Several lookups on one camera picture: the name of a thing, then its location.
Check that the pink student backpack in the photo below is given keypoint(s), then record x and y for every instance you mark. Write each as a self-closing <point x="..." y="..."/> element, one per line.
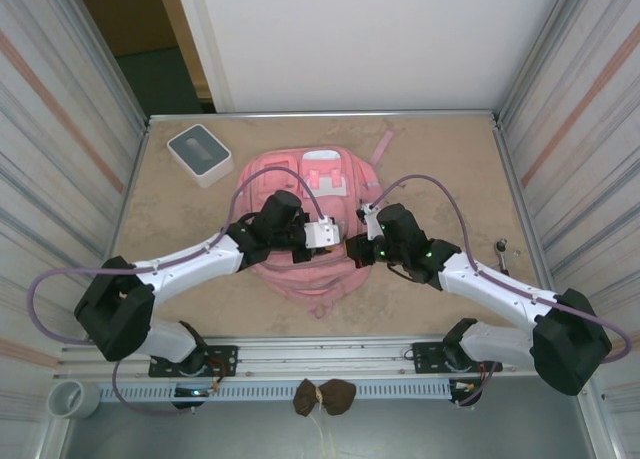
<point x="320" y="284"/>

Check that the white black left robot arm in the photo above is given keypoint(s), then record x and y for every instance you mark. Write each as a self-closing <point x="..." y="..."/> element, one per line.
<point x="117" y="319"/>

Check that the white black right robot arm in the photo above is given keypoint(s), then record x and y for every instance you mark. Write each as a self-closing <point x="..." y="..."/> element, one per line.
<point x="570" y="344"/>

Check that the white box with grey lid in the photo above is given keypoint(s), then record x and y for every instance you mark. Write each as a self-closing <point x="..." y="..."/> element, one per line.
<point x="200" y="149"/>

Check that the brown cloth pouch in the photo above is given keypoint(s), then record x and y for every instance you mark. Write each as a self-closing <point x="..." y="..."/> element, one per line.
<point x="340" y="394"/>

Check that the grey metal shelf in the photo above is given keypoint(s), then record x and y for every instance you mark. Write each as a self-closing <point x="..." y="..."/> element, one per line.
<point x="425" y="434"/>

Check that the grey tape roll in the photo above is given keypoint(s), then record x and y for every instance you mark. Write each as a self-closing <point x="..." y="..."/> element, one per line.
<point x="85" y="401"/>

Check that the aluminium frame bar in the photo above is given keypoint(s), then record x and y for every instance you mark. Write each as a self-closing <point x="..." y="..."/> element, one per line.
<point x="325" y="114"/>

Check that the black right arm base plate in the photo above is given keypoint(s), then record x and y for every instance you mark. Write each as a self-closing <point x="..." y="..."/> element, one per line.
<point x="425" y="356"/>

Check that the aluminium mounting rail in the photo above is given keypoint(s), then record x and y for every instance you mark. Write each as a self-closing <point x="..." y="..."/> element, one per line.
<point x="325" y="354"/>

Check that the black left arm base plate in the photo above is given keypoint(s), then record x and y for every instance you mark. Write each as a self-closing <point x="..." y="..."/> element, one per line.
<point x="222" y="359"/>

